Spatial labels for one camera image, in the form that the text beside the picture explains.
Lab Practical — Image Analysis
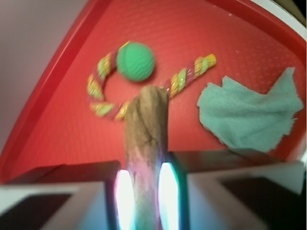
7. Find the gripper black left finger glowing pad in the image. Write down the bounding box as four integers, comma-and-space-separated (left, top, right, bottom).
0, 161, 134, 230

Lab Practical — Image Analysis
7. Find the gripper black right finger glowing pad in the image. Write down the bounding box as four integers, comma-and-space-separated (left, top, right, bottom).
159, 149, 307, 230

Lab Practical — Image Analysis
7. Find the brown wood chip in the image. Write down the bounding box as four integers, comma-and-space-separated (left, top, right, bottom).
124, 85, 169, 230

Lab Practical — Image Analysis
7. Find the teal cloth rag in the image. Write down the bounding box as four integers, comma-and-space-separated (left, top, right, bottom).
197, 68, 304, 152

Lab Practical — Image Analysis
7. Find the green rubber ball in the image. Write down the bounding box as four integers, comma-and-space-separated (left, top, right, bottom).
116, 42, 155, 82

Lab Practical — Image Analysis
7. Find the red plastic tray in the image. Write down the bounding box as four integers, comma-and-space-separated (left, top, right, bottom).
0, 0, 306, 183

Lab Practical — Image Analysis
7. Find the twisted multicolour rope toy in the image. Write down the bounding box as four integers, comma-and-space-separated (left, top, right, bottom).
87, 47, 217, 120

